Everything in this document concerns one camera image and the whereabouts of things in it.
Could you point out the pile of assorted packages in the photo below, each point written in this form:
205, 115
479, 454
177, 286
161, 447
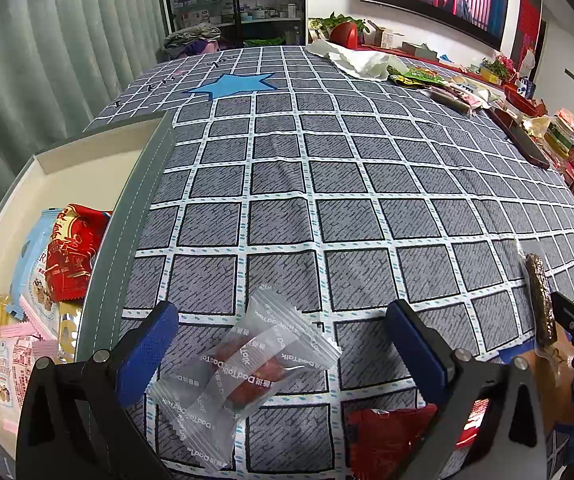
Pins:
562, 135

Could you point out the golden snack packet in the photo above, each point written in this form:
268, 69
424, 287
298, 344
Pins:
69, 332

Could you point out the red wall hanging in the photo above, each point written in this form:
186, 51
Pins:
527, 25

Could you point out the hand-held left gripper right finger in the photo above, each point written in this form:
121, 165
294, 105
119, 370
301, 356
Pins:
414, 345

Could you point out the red pot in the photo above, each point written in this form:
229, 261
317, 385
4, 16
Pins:
344, 34

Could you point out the dark brown snack bar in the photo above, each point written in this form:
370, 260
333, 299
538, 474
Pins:
449, 100

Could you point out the white box with grey rim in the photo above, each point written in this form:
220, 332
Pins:
82, 170

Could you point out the green box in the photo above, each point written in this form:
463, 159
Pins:
419, 50

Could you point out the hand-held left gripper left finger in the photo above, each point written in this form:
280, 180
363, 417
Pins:
149, 345

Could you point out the pink flower plant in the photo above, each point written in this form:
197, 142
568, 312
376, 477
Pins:
499, 66

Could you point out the red snack packet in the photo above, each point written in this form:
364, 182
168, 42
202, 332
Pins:
392, 435
74, 255

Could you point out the dark brown long case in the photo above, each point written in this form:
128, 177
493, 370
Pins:
522, 137

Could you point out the green snack packet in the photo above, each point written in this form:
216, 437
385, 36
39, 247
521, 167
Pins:
424, 74

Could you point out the yellow-green snack packet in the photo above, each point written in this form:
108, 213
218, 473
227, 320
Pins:
402, 80

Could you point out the grey-green curtain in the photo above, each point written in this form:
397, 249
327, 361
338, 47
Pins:
42, 60

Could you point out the white cloth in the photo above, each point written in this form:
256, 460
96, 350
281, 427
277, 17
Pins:
367, 62

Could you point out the light blue snack packet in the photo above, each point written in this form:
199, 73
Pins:
34, 260

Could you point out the grey checked bed sheet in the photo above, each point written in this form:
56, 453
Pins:
367, 185

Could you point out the pile of clothes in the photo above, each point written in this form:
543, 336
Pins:
189, 35

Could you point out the pink wrapped snack bar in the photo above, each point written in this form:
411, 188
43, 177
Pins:
469, 97

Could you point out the dark snack bar clear packet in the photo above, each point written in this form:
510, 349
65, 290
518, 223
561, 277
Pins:
539, 300

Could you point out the green leafy plant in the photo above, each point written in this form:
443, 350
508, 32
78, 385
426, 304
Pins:
337, 19

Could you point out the white boxes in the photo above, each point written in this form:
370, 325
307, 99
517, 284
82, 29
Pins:
384, 35

